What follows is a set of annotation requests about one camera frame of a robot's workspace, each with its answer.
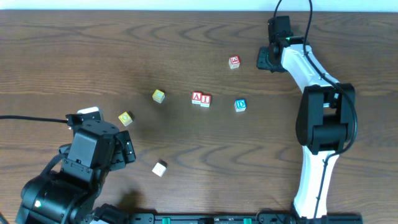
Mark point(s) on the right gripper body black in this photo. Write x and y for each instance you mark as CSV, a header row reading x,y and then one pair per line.
x,y
263,60

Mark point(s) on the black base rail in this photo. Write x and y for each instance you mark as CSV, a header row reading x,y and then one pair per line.
x,y
262,218

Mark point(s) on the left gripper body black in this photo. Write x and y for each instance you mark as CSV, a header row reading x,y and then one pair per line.
x,y
127,147

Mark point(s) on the red letter A block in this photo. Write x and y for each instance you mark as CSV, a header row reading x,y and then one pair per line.
x,y
196,97

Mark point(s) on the yellow block lower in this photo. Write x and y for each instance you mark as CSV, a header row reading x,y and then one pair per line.
x,y
125,118

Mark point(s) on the plain cream wooden block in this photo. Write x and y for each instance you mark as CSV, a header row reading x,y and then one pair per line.
x,y
159,169

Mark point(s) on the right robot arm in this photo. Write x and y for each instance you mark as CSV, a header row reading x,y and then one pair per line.
x,y
326,123

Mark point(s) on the red picture block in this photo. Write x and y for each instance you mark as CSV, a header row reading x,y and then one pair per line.
x,y
234,62

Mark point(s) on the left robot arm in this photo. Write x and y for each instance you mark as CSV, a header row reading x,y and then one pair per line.
x,y
66,190

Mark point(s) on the red letter I block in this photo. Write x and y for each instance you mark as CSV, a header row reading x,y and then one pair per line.
x,y
205,101

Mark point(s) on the yellow block upper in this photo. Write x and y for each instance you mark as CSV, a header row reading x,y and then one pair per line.
x,y
158,96

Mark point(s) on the yellow block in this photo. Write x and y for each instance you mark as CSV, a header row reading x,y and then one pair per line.
x,y
125,118
158,96

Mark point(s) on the blue letter D block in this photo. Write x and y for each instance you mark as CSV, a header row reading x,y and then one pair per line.
x,y
240,105

